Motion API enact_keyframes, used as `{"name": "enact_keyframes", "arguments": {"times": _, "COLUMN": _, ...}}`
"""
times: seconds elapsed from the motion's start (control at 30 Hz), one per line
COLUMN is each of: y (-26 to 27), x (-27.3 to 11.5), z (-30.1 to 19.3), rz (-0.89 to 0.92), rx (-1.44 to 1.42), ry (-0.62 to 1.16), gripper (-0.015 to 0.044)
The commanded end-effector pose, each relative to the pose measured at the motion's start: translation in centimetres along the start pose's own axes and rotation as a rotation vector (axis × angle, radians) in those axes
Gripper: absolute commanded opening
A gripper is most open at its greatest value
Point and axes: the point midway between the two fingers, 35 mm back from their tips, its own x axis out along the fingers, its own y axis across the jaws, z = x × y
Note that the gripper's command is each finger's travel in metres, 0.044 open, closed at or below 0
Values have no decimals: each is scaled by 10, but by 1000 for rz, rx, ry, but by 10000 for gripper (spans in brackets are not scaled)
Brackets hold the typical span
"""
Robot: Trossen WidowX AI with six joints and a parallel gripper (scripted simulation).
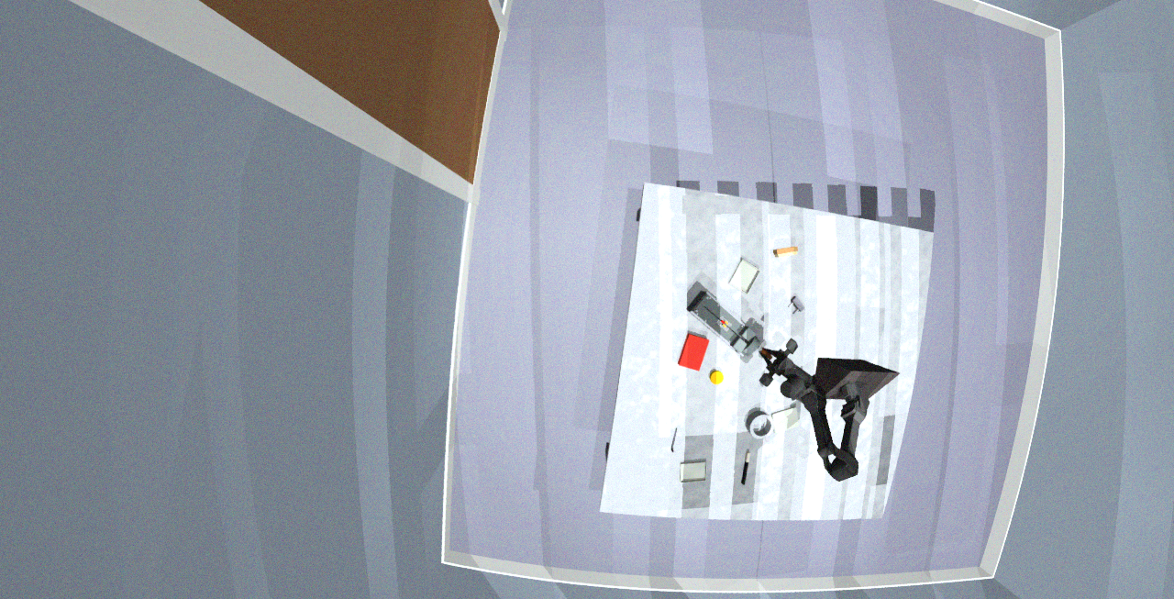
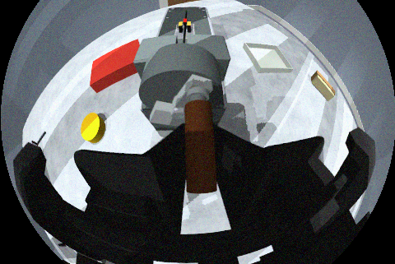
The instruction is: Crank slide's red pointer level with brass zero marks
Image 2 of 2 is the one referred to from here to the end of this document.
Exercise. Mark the red rectangular block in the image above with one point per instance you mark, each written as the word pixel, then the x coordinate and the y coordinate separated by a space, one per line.
pixel 114 66

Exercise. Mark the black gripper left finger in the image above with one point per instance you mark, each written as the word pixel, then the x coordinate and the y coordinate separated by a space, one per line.
pixel 159 174

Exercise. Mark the yellow short cylinder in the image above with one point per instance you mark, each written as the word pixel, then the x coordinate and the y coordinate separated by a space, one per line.
pixel 93 128

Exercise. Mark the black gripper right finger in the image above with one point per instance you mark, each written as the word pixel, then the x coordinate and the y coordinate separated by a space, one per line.
pixel 244 170

